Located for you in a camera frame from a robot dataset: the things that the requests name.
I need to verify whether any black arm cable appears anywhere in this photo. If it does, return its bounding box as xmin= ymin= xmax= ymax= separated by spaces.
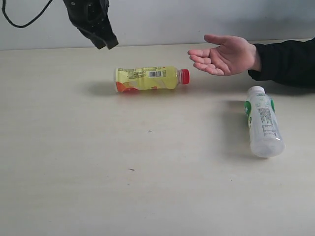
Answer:
xmin=0 ymin=0 xmax=54 ymax=28

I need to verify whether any yellow juice bottle red cap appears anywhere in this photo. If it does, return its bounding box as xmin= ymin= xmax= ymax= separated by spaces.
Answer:
xmin=114 ymin=66 xmax=190 ymax=92

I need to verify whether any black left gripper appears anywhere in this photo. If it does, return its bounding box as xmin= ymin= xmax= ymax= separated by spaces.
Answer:
xmin=63 ymin=0 xmax=119 ymax=49

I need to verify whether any person's open bare hand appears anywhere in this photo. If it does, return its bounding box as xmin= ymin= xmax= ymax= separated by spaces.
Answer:
xmin=188 ymin=34 xmax=261 ymax=76

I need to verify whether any black sleeved forearm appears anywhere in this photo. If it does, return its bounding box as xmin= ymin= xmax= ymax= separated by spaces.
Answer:
xmin=248 ymin=39 xmax=315 ymax=89

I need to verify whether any white bottle green label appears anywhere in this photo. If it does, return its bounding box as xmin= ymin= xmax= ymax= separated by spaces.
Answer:
xmin=244 ymin=86 xmax=285 ymax=158

